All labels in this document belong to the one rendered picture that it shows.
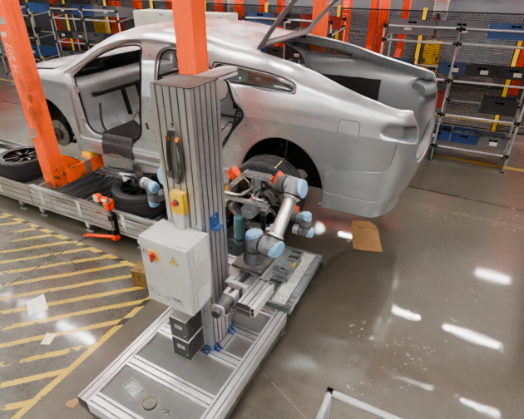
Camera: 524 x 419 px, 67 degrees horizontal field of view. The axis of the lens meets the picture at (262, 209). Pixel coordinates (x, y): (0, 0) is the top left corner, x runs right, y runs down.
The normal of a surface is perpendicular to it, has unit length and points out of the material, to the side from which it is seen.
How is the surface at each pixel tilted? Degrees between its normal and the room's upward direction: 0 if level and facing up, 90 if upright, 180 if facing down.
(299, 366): 0
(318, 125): 90
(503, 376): 0
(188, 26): 90
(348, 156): 90
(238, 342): 0
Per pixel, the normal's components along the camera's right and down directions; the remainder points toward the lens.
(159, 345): 0.00, -0.86
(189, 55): -0.44, 0.45
